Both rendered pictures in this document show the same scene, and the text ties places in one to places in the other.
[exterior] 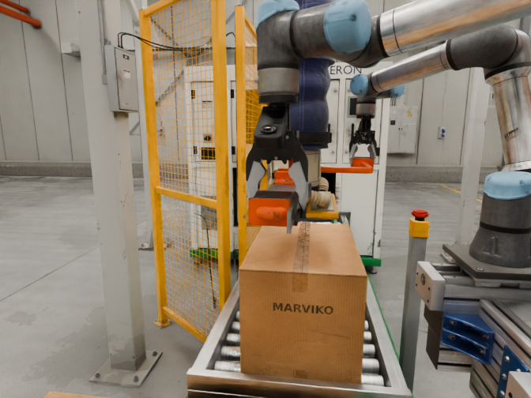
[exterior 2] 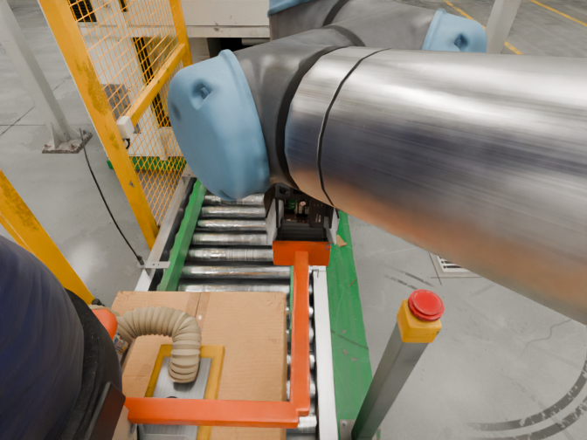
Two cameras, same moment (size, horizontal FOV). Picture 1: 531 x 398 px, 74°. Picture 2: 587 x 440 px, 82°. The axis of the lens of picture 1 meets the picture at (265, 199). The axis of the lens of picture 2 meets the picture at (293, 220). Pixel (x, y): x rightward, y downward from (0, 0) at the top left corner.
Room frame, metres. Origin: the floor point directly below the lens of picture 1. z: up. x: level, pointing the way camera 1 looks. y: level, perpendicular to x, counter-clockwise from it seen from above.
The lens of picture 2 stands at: (1.13, -0.35, 1.64)
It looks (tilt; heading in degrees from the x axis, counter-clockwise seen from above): 44 degrees down; 353
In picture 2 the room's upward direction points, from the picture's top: straight up
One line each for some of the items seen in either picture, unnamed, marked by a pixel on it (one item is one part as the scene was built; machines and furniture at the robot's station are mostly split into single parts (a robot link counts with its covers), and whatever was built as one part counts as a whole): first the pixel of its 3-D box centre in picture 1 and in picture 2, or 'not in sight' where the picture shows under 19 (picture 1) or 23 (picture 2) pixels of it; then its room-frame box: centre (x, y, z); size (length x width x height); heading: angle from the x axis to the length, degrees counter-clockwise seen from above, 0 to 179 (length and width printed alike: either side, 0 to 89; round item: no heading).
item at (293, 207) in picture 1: (301, 202); not in sight; (0.69, -0.07, 1.24); 0.31 x 0.03 x 0.05; 171
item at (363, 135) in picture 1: (364, 129); (304, 174); (1.47, -0.41, 1.38); 0.09 x 0.08 x 0.12; 173
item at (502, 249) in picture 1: (502, 240); not in sight; (0.91, -0.65, 1.09); 0.15 x 0.15 x 0.10
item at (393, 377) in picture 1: (356, 272); (316, 250); (2.08, -0.57, 0.50); 2.31 x 0.05 x 0.19; 172
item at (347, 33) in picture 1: (335, 31); not in sight; (0.62, -0.11, 1.54); 0.11 x 0.11 x 0.08; 55
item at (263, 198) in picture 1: (272, 207); not in sight; (0.65, -0.01, 1.24); 0.08 x 0.07 x 0.05; 171
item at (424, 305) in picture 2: (419, 215); (424, 307); (1.47, -0.67, 1.02); 0.07 x 0.07 x 0.04
